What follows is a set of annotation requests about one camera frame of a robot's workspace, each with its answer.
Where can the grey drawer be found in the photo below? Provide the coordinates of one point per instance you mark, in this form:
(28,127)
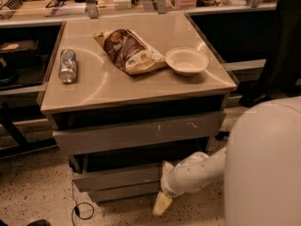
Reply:
(124,192)
(138,133)
(133,166)

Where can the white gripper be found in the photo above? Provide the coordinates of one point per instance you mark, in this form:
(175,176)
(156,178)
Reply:
(166,180)

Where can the long workbench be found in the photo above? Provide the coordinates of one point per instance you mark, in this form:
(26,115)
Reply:
(35,12)

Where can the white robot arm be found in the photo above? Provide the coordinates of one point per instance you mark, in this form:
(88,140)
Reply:
(260,167)

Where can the silver soda can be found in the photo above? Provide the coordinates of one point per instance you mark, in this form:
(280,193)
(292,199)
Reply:
(67,66)

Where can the black coiled spring tool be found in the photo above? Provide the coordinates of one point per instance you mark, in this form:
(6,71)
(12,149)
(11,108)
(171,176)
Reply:
(12,5)

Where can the white paper bowl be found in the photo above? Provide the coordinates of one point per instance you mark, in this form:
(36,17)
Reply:
(186,61)

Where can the black office chair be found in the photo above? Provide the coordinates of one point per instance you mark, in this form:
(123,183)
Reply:
(282,67)

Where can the brown chip bag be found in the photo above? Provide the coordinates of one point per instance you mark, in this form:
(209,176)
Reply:
(129,52)

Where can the grey drawer cabinet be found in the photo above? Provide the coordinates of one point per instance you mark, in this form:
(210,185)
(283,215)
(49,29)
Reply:
(103,94)

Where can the brown shoe tip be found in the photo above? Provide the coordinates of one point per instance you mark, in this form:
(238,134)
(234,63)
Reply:
(39,222)

